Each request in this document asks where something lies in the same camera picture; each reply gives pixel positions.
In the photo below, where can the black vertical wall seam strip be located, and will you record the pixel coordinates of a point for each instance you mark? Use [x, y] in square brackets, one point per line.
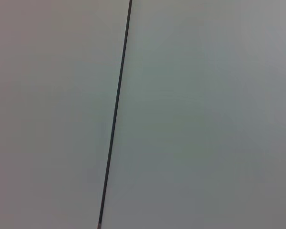
[116, 100]

